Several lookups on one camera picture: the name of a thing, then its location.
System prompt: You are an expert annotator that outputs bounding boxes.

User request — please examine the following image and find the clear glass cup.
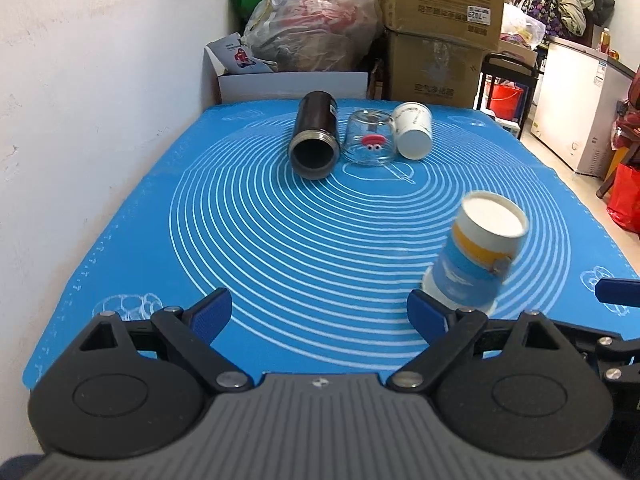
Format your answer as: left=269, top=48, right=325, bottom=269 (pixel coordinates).
left=341, top=109, right=399, bottom=167

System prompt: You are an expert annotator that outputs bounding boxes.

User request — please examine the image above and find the red bag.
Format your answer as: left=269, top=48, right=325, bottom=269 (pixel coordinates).
left=606, top=162, right=640, bottom=234

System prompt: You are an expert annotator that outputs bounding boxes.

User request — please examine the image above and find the blue silicone baking mat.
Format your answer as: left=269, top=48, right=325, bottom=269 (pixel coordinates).
left=22, top=98, right=640, bottom=392

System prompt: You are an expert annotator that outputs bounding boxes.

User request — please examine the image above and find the white plastic bag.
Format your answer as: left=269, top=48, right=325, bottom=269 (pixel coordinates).
left=499, top=3, right=547, bottom=52

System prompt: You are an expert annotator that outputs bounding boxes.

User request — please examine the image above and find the clear plastic bag of clothes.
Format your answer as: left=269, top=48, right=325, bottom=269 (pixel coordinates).
left=243, top=0, right=384, bottom=74

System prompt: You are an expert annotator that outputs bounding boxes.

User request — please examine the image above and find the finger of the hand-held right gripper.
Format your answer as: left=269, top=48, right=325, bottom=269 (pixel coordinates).
left=594, top=277, right=640, bottom=306
left=555, top=323, right=640, bottom=397

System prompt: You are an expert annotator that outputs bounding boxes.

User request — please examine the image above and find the dark red cloth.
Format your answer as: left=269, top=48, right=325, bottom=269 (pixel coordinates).
left=609, top=67, right=640, bottom=167

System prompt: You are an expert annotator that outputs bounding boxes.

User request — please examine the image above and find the black metal stool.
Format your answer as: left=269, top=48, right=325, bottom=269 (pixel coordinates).
left=474, top=52, right=542, bottom=139

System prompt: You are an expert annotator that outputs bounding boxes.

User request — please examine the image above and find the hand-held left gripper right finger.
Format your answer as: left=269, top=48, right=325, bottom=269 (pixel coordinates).
left=387, top=289, right=572, bottom=394

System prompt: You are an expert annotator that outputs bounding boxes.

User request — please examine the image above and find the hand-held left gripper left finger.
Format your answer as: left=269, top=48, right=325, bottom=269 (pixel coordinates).
left=75, top=288, right=253, bottom=395

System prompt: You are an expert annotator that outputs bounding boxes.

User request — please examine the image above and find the white chest freezer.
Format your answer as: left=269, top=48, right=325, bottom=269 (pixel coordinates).
left=529, top=35, right=639, bottom=179

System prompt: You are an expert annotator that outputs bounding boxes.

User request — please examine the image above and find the red bucket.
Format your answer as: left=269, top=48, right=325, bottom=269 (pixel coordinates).
left=487, top=82, right=525, bottom=121

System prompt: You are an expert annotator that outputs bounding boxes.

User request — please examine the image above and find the black thermos cup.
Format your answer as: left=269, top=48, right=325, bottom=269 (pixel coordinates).
left=289, top=91, right=340, bottom=180

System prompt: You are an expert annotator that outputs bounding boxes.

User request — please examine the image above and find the white cardboard box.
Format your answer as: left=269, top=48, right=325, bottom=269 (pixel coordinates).
left=204, top=32, right=371, bottom=107

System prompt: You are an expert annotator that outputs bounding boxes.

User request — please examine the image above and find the white paper cup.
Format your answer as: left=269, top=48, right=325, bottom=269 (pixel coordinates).
left=391, top=102, right=434, bottom=161

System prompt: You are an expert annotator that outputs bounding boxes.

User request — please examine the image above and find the blue and yellow paper cup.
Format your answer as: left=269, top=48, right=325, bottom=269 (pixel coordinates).
left=421, top=190, right=530, bottom=314

